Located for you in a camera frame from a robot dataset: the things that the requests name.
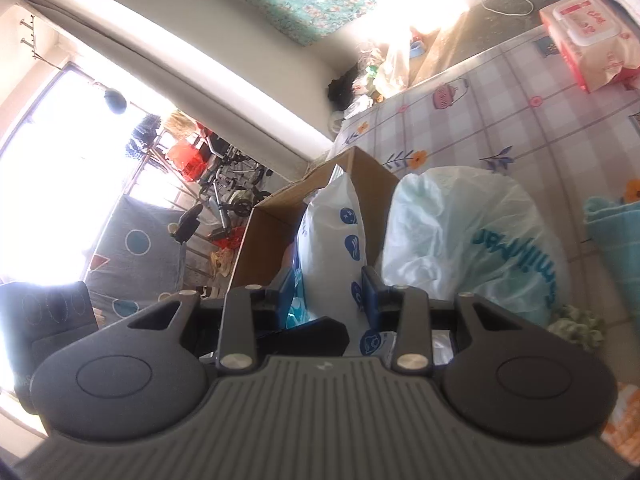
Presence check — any blue tissue pack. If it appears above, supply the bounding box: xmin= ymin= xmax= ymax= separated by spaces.
xmin=286 ymin=166 xmax=396 ymax=360

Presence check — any brown cardboard box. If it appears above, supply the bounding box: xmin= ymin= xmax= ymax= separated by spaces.
xmin=230 ymin=146 xmax=399 ymax=288

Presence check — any white translucent plastic bag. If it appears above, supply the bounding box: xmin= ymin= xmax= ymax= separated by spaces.
xmin=380 ymin=166 xmax=570 ymax=327

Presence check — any grey patterned cushion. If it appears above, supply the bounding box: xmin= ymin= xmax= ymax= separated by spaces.
xmin=85 ymin=195 xmax=186 ymax=325

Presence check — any green crumpled cloth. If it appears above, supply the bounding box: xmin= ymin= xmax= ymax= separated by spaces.
xmin=547 ymin=304 xmax=606 ymax=353

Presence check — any red plastic crate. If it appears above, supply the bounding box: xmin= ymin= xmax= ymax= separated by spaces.
xmin=167 ymin=138 xmax=212 ymax=182

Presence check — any teal folded towel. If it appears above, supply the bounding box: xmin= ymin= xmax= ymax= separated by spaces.
xmin=584 ymin=196 xmax=640 ymax=318

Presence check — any orange striped white towel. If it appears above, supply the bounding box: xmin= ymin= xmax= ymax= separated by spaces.
xmin=602 ymin=382 xmax=640 ymax=467

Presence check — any checked patterned floor mat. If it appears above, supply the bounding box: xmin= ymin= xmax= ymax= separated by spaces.
xmin=333 ymin=28 xmax=639 ymax=384

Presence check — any red wet wipes pack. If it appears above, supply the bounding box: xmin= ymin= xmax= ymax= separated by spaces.
xmin=539 ymin=0 xmax=639 ymax=93

